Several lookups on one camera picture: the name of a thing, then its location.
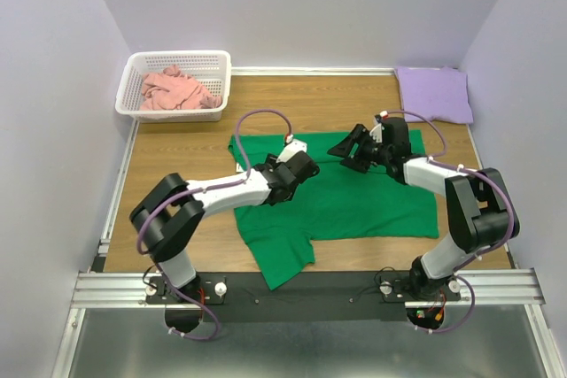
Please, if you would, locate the green t-shirt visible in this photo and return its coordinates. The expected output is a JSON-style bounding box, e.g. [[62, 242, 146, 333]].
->
[[234, 132, 439, 289]]

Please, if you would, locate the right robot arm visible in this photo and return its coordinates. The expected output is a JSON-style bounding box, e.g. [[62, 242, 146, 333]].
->
[[328, 112, 520, 297]]

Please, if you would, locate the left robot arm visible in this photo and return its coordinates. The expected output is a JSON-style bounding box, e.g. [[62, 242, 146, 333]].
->
[[129, 150, 320, 302]]

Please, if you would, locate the folded purple t-shirt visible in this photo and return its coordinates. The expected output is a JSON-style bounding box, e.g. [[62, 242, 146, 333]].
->
[[394, 67, 474, 124]]

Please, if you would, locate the pink t-shirt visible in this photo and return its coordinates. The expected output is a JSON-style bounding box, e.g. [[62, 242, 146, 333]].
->
[[140, 65, 221, 111]]

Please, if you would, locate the white plastic basket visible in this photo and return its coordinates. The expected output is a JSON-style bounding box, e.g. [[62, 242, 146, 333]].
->
[[115, 50, 231, 122]]

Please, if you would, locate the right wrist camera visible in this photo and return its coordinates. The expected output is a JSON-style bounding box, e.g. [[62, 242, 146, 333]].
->
[[369, 111, 389, 143]]

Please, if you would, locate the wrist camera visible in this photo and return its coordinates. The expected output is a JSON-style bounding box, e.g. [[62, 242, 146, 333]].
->
[[276, 134, 307, 163], [369, 111, 389, 143]]

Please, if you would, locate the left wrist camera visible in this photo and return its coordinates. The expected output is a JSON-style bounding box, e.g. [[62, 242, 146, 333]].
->
[[276, 134, 307, 163]]

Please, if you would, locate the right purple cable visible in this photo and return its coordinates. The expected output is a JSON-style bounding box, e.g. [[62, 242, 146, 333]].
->
[[378, 110, 522, 259]]

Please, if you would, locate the purple cable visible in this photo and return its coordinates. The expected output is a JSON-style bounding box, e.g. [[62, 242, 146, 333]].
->
[[136, 108, 294, 256], [378, 110, 522, 259]]

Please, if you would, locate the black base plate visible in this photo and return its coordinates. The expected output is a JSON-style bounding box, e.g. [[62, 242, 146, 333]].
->
[[145, 266, 461, 331]]

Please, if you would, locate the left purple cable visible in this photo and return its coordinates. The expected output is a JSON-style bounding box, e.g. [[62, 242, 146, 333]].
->
[[136, 108, 294, 256]]

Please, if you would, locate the aluminium rail frame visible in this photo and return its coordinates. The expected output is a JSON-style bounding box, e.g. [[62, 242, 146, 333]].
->
[[68, 67, 566, 377]]

